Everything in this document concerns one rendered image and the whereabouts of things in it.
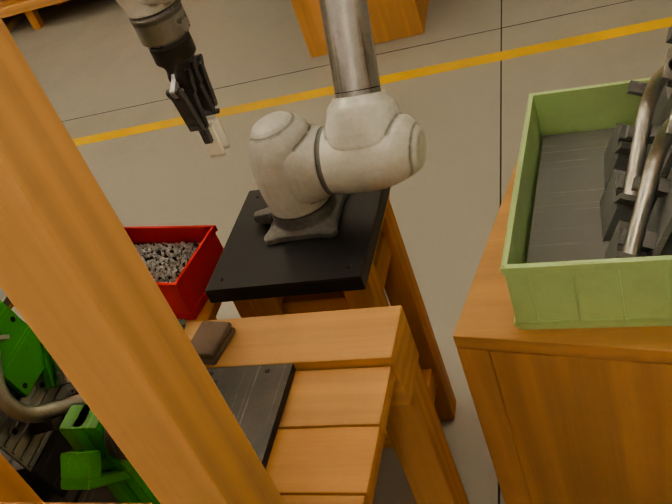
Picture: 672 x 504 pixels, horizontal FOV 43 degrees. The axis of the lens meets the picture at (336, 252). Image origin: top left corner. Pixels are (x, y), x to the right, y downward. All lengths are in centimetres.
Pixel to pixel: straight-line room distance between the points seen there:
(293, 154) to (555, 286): 62
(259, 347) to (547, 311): 57
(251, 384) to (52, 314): 88
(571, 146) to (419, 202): 149
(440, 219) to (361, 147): 160
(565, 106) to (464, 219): 131
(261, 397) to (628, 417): 74
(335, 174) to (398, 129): 17
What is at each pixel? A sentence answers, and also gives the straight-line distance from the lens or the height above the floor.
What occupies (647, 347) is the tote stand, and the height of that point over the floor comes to 79.
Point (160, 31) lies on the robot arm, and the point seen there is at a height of 155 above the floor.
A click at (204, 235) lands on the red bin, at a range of 213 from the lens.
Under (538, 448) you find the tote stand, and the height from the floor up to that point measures 44.
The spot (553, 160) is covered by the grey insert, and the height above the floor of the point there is 85.
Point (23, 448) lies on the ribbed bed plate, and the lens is 167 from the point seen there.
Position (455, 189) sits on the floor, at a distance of 350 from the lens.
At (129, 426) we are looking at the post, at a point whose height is 142.
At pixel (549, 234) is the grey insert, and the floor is 85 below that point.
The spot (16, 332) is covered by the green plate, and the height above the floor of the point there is 115.
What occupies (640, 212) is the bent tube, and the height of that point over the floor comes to 100.
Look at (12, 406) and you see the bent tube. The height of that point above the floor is 111.
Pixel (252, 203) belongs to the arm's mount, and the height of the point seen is 89.
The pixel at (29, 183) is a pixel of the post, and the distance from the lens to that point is 75.
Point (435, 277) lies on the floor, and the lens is 311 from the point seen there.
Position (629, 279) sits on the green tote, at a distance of 162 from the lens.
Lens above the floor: 202
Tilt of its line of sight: 37 degrees down
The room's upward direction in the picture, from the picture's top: 22 degrees counter-clockwise
